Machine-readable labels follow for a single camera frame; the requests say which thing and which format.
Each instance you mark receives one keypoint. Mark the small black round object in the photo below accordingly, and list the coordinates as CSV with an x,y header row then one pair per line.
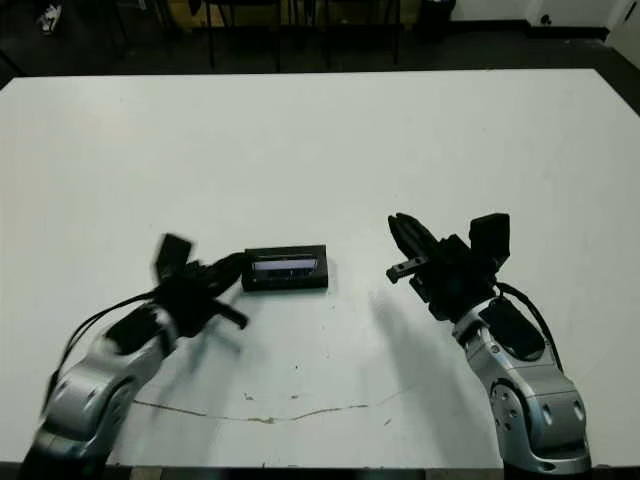
x,y
545,19

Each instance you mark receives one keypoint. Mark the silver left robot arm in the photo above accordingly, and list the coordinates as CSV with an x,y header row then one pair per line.
x,y
85,385

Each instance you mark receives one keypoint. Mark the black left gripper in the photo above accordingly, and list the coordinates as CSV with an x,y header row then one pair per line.
x,y
187,300

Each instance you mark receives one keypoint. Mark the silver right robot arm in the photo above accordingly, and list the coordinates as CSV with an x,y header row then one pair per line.
x,y
530,400

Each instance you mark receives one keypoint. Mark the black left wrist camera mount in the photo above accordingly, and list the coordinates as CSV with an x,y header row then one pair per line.
x,y
172,250

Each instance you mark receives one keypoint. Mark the white cabinet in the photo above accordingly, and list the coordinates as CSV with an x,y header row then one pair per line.
x,y
627,22

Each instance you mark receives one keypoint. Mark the black box lid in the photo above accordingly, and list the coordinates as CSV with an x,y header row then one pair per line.
x,y
285,282

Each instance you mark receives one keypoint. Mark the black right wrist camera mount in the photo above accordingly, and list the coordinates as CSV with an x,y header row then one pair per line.
x,y
492,235

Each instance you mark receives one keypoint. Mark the white sneaker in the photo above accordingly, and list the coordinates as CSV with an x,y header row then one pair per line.
x,y
51,17

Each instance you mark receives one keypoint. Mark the black waste bin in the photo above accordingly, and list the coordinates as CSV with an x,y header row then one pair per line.
x,y
437,15

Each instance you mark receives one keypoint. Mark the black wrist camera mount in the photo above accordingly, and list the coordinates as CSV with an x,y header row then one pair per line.
x,y
492,235
172,250

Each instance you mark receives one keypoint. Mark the black metal chair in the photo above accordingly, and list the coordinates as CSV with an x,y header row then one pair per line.
x,y
211,40
397,40

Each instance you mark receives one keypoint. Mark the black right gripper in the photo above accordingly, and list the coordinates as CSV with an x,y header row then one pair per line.
x,y
455,280

